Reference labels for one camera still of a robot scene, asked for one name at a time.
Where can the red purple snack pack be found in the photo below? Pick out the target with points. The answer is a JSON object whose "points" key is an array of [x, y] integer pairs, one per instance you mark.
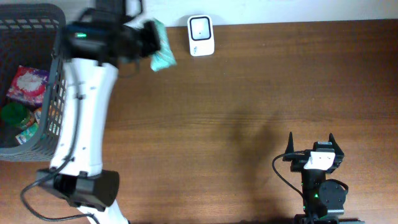
{"points": [[28, 86]]}

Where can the grey plastic basket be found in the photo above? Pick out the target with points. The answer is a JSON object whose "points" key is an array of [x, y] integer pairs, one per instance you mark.
{"points": [[30, 37]]}

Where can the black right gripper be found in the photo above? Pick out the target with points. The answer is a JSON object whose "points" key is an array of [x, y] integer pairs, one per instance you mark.
{"points": [[298, 160]]}

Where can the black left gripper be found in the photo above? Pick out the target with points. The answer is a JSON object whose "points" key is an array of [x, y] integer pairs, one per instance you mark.
{"points": [[153, 42]]}

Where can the small green tissue pack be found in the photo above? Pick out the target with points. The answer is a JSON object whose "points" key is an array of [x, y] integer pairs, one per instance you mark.
{"points": [[27, 134]]}

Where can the white barcode scanner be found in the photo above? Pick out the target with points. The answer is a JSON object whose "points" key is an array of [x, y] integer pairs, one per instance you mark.
{"points": [[200, 35]]}

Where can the green lid jar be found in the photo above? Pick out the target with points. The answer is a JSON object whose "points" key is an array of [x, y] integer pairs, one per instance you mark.
{"points": [[17, 115]]}

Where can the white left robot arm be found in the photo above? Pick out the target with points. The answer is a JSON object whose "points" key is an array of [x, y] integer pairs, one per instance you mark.
{"points": [[92, 46]]}

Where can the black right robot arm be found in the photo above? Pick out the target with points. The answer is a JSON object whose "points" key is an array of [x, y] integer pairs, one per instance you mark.
{"points": [[323, 199]]}

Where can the mint green wipes pack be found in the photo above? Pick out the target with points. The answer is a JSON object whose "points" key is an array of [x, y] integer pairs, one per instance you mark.
{"points": [[163, 58]]}

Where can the small orange box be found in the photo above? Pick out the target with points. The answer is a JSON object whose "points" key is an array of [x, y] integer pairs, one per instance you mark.
{"points": [[37, 114]]}

